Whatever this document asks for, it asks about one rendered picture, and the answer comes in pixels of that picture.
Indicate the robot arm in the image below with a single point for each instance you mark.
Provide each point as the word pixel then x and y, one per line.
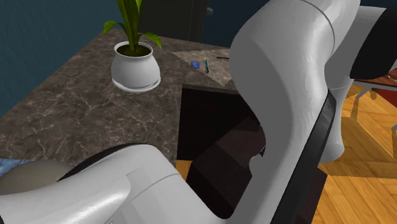
pixel 279 77

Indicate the blue pen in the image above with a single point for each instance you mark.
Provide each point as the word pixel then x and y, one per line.
pixel 207 66

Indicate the small blue flat eraser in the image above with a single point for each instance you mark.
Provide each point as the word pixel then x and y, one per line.
pixel 195 64

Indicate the black pen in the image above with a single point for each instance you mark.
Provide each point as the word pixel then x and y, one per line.
pixel 222 58

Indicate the green plant in white pot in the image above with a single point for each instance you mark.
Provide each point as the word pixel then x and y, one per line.
pixel 135 69

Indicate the dark door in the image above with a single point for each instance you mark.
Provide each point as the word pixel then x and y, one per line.
pixel 173 18

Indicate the brown table with grey legs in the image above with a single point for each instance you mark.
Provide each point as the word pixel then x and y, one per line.
pixel 386 80

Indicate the blue patterned flat object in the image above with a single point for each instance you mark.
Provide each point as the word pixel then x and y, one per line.
pixel 9 164

